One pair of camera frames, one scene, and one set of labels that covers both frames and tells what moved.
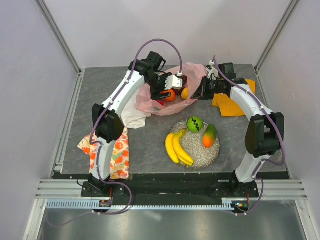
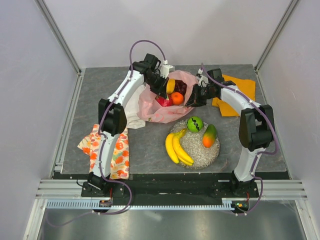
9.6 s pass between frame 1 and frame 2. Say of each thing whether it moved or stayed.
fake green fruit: stayed
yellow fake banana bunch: stayed
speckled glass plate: stayed
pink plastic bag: moved
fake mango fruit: stayed
